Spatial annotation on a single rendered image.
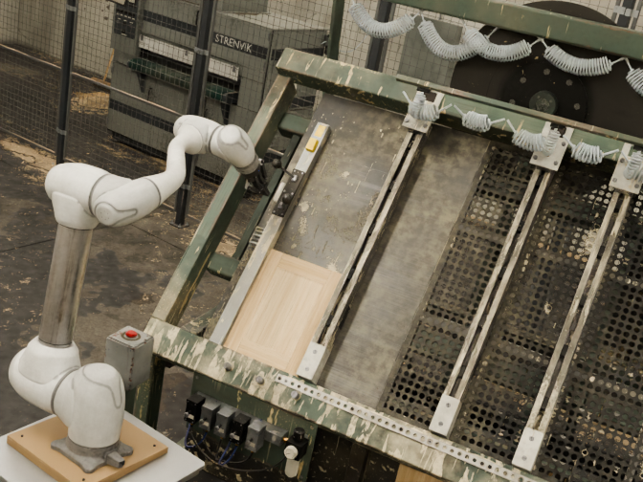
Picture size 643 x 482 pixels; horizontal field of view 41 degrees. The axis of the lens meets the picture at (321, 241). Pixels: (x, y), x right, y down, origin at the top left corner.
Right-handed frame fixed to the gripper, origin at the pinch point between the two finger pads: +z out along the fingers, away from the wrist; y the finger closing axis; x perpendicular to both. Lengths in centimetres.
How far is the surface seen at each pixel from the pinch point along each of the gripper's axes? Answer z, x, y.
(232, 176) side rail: 10.6, -20.0, -4.8
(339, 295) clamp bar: 9.6, 40.6, 25.2
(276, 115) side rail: 14.2, -17.1, -36.6
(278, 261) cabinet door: 13.8, 12.2, 19.9
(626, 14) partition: 107, 84, -188
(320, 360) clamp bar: 8, 44, 49
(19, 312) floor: 144, -173, 66
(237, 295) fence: 11.6, 4.3, 37.7
